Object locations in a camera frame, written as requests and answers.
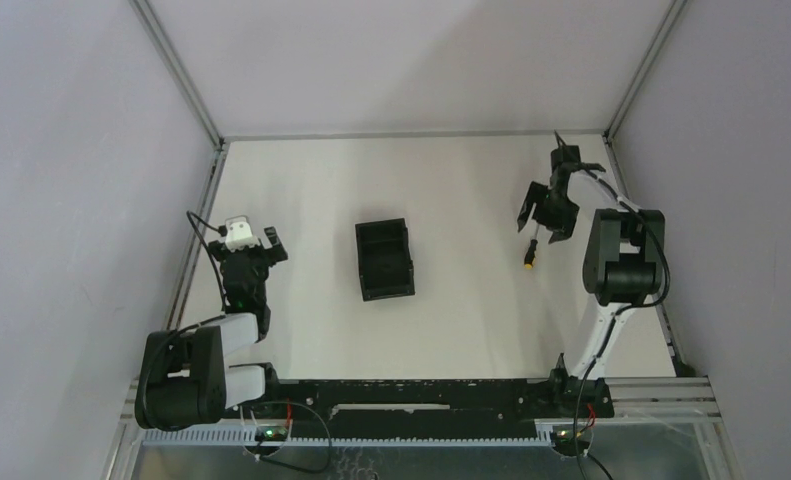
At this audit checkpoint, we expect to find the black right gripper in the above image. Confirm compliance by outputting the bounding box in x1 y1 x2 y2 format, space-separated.
518 179 581 242

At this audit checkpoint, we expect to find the black plastic bin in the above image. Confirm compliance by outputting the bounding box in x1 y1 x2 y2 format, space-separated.
355 218 416 302

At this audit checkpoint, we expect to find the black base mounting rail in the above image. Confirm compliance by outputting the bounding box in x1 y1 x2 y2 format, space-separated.
253 378 615 438

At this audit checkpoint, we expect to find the black yellow screwdriver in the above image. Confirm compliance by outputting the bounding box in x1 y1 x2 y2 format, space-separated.
523 223 541 270

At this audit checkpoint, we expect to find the aluminium frame profile right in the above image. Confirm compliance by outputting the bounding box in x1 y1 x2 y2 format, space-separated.
602 130 698 377

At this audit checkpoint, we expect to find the right green circuit board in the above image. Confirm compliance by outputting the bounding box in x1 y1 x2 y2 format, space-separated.
550 428 585 443

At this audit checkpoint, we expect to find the aluminium frame profile left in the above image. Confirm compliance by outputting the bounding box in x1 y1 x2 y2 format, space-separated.
100 138 230 479

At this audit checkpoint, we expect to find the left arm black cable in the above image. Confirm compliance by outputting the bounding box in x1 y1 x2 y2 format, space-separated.
185 210 229 313

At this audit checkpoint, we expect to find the white slotted cable duct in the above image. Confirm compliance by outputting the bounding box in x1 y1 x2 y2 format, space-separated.
142 424 553 447

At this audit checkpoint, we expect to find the green circuit board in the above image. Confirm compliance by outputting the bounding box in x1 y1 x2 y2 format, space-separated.
255 427 289 443
550 428 585 443

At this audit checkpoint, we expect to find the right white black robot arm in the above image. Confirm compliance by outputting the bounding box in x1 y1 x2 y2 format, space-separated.
516 142 671 416

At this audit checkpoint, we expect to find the left green circuit board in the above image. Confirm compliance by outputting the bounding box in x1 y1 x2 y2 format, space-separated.
255 427 289 443

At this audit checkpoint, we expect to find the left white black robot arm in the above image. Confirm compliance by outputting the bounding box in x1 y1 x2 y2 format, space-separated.
134 217 288 431

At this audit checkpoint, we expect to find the aluminium frame profile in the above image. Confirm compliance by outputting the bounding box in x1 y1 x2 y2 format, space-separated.
100 138 230 479
602 130 698 377

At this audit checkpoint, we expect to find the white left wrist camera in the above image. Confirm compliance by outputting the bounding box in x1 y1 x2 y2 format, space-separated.
224 215 260 252

